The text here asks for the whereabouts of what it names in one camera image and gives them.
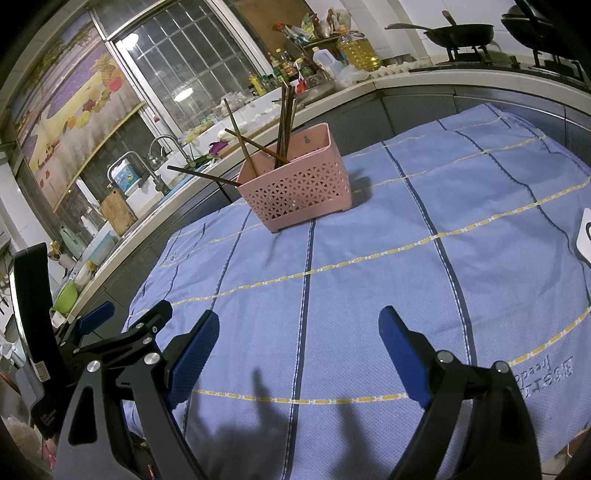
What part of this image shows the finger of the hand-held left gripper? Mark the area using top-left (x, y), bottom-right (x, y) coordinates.
top-left (65, 302), bottom-right (116, 354)
top-left (69, 299), bottom-right (174, 370)

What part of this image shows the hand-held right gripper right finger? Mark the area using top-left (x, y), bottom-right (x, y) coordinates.
top-left (379, 305), bottom-right (544, 480)

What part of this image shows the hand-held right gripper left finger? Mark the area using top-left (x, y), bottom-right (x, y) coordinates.
top-left (54, 310), bottom-right (221, 480)

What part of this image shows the pink plastic utensil basket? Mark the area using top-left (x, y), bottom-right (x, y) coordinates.
top-left (236, 122), bottom-right (352, 234)

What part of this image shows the light brown chopstick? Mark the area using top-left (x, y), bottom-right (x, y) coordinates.
top-left (286, 98), bottom-right (299, 161)
top-left (223, 129), bottom-right (279, 159)
top-left (223, 98), bottom-right (259, 177)

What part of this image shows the dark brown chopstick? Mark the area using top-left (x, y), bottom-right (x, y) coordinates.
top-left (283, 88), bottom-right (297, 163)

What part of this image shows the green plastic bowl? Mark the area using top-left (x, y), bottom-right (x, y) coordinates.
top-left (52, 281), bottom-right (79, 315)

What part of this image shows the light blue plastic basin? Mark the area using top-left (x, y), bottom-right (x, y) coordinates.
top-left (85, 230), bottom-right (119, 265)

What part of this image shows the green thermos jug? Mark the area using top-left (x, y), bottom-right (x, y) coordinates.
top-left (58, 225), bottom-right (82, 260)

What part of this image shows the blue striped cloth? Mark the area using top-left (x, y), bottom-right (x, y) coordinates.
top-left (121, 103), bottom-right (591, 480)

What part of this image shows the wooden cutting board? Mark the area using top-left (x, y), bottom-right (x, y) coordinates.
top-left (100, 188), bottom-right (139, 237)

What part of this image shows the tall metal faucet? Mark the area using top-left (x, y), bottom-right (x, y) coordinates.
top-left (106, 151), bottom-right (172, 195)

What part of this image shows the white blue detergent bottle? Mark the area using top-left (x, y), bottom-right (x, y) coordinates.
top-left (113, 159), bottom-right (140, 193)

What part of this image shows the curved metal faucet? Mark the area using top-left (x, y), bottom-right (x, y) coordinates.
top-left (147, 134), bottom-right (191, 168)

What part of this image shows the white tag with circle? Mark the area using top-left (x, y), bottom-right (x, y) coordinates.
top-left (574, 220), bottom-right (591, 267)

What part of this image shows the barred window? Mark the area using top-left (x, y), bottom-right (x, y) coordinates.
top-left (92, 0), bottom-right (289, 141)

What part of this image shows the row of condiment bottles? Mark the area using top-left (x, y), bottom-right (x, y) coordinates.
top-left (248, 46), bottom-right (325, 94)

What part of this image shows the white plastic bag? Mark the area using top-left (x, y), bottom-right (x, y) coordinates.
top-left (334, 65), bottom-right (371, 89)

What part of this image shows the white egg tray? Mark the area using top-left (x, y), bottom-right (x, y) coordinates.
top-left (367, 62), bottom-right (419, 80)

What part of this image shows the white plastic jug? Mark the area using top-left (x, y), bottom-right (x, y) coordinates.
top-left (312, 46), bottom-right (341, 78)

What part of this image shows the large yellow oil bottle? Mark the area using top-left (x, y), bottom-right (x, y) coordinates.
top-left (336, 28), bottom-right (382, 73)

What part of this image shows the gas stove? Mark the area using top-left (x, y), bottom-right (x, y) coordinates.
top-left (418, 45), bottom-right (591, 89)

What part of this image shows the black wok with ladle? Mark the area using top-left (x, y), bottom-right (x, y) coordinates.
top-left (385, 11), bottom-right (495, 51)

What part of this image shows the black wok with lid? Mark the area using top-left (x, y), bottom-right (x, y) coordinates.
top-left (501, 0), bottom-right (591, 49)

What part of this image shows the fruit print wall poster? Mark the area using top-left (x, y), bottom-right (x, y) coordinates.
top-left (9, 11), bottom-right (149, 210)

